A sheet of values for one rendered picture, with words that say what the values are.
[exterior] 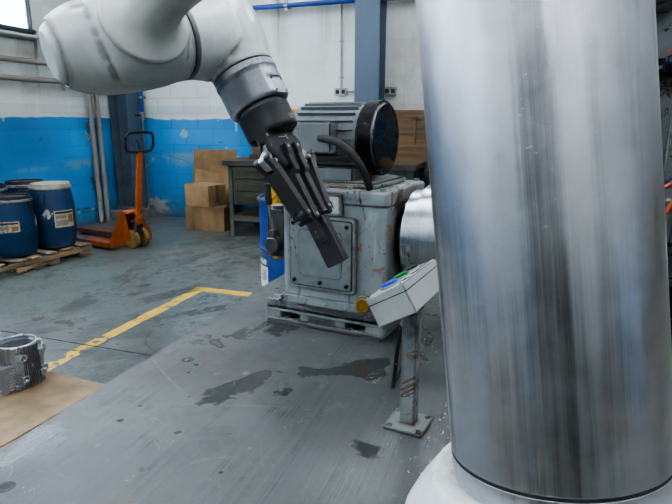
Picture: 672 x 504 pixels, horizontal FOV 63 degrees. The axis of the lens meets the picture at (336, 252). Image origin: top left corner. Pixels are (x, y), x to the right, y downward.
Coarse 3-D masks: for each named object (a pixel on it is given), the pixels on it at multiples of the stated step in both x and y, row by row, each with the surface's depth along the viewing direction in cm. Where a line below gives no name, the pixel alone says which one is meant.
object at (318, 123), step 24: (312, 120) 135; (336, 120) 132; (360, 120) 129; (384, 120) 133; (312, 144) 132; (336, 144) 125; (360, 144) 129; (384, 144) 135; (336, 168) 135; (360, 168) 123; (384, 168) 136
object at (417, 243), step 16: (416, 192) 132; (416, 208) 126; (416, 224) 124; (432, 224) 123; (400, 240) 127; (416, 240) 124; (432, 240) 122; (400, 256) 128; (416, 256) 125; (432, 256) 123
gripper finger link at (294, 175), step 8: (288, 144) 74; (288, 152) 74; (288, 160) 74; (296, 168) 74; (288, 176) 74; (296, 176) 74; (296, 184) 74; (304, 184) 75; (304, 192) 74; (304, 200) 74; (312, 200) 75; (312, 208) 74; (304, 224) 75
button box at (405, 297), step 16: (416, 272) 88; (432, 272) 93; (384, 288) 85; (400, 288) 82; (416, 288) 85; (432, 288) 90; (368, 304) 85; (384, 304) 84; (400, 304) 82; (416, 304) 83; (384, 320) 84
